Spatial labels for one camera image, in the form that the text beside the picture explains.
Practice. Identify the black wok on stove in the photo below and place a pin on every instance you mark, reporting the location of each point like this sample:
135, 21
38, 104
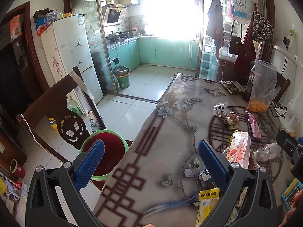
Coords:
113, 36

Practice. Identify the yellow snack box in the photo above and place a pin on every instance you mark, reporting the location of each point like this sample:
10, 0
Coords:
207, 201

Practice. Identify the teal kitchen cabinets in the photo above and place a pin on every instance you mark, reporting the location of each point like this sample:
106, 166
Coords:
155, 51

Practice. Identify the clear crushed plastic bottle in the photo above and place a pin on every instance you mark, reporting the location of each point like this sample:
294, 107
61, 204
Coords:
267, 152

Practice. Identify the red basin with green rim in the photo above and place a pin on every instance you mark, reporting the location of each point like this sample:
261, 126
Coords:
115, 148

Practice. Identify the white refrigerator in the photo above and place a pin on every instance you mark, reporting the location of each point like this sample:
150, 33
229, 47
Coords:
66, 46

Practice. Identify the pink strawberry milk carton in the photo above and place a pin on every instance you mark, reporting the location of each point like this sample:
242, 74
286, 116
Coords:
239, 149

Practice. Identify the pink Pocky wrapper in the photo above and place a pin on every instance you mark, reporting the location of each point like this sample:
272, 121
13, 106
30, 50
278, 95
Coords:
254, 126

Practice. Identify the wooden chair at far side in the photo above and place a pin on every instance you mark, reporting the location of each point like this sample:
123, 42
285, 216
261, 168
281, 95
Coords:
283, 83

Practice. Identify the dark snack package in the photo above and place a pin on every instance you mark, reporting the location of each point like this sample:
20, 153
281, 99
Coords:
233, 88

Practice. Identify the blue framed picture book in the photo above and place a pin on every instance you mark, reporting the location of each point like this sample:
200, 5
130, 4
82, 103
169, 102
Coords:
290, 192

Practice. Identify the range hood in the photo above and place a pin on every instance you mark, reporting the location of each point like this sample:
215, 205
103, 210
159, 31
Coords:
113, 14

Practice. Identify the clear bag of orange snacks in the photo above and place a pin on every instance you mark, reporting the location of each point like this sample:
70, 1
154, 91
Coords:
263, 87

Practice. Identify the hanging plaid towel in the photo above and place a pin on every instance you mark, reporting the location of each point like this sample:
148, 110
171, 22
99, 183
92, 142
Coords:
215, 25

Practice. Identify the dark red hanging garment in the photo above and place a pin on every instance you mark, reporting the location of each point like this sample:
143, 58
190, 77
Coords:
246, 55

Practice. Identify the dark wooden chair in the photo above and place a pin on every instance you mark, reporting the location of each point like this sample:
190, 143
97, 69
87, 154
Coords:
53, 104

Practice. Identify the brown paper wrapper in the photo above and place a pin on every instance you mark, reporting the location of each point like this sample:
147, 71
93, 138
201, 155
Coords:
232, 121

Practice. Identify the green kitchen trash bin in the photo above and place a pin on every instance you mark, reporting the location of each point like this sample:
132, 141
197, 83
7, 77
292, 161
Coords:
122, 75

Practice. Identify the black patterned hanging bag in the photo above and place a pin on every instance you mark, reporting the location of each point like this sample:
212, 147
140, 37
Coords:
262, 29

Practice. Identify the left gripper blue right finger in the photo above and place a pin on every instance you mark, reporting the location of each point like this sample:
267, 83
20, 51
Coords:
215, 168

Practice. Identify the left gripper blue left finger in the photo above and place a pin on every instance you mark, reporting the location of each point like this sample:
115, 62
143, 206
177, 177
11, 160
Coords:
86, 163

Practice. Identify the white cup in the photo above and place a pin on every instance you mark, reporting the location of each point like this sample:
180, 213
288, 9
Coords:
293, 122

